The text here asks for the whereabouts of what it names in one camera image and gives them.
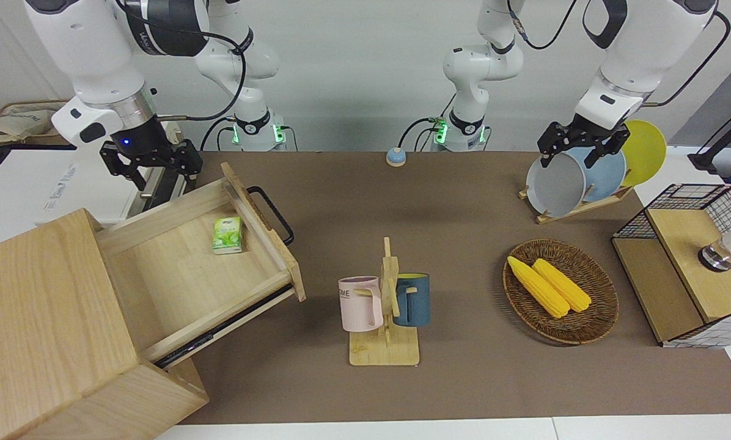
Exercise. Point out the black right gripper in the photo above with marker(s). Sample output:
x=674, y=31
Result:
x=138, y=142

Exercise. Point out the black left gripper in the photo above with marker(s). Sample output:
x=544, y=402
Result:
x=585, y=131

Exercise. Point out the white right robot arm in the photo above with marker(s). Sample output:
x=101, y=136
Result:
x=84, y=49

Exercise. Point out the light blue plate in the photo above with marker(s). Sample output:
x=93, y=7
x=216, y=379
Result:
x=604, y=174

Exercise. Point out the grey plate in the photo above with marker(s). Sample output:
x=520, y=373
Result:
x=555, y=186

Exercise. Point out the yellow plate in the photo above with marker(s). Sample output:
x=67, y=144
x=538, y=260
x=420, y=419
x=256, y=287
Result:
x=645, y=153

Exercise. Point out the wooden plate rack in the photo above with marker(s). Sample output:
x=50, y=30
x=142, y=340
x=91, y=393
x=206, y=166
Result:
x=591, y=208

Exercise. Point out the green tissue pack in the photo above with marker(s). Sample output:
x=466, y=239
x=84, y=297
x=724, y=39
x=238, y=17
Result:
x=227, y=235

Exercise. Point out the brown table mat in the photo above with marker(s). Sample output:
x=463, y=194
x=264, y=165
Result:
x=463, y=201

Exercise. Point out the white box appliance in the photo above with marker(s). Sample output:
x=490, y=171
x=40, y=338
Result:
x=23, y=183

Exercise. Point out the cardboard box with paper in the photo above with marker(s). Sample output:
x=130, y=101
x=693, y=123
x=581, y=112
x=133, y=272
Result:
x=23, y=122

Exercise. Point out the black stand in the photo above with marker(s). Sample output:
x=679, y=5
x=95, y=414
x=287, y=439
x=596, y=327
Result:
x=723, y=137

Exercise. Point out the yellow corn cob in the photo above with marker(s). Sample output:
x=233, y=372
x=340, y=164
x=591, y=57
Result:
x=564, y=284
x=536, y=284

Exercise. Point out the brown wicker basket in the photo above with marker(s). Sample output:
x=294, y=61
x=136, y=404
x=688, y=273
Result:
x=598, y=305

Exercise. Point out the blue dome button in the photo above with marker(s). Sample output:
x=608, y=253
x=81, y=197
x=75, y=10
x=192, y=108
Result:
x=395, y=157

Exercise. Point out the light wooden cabinet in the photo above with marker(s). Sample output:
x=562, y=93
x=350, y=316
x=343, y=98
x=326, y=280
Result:
x=35, y=305

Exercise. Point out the blue mug yellow inside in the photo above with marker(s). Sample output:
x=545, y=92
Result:
x=415, y=302

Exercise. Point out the pink mug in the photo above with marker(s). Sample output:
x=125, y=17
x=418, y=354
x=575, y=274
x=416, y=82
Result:
x=359, y=305

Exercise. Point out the wooden mug rack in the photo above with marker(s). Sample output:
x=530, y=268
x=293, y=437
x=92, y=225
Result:
x=384, y=351

